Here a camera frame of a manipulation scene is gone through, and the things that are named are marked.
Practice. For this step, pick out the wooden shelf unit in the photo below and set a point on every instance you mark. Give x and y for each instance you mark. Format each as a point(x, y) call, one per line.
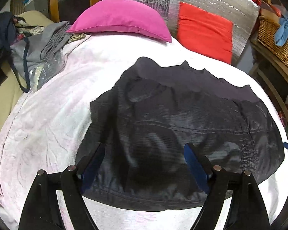
point(272, 75)

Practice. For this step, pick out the red pillow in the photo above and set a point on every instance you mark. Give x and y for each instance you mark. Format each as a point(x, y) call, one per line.
point(205, 33)

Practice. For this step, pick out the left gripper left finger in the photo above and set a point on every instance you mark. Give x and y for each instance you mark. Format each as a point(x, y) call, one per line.
point(53, 196)

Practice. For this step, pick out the pile of mixed clothes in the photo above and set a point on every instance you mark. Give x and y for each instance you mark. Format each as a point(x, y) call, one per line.
point(12, 30)

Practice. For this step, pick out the black quilted puffer jacket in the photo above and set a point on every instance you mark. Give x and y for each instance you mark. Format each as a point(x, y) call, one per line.
point(149, 115)

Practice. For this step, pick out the silver foil headboard panel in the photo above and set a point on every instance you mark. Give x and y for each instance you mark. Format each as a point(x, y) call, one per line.
point(243, 14)

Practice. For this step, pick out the beige bedspread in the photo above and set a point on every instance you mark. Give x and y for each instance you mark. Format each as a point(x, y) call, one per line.
point(10, 90)

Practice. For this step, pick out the white bed cover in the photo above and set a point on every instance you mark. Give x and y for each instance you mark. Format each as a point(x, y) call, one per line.
point(46, 127)

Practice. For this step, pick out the blue cloth in basket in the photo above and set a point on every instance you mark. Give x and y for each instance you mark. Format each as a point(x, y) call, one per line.
point(281, 35)

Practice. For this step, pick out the grey folded garment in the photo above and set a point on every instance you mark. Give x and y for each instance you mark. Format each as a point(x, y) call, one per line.
point(38, 58)

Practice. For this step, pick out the magenta pillow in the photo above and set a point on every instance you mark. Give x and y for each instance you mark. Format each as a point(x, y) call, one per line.
point(124, 16)

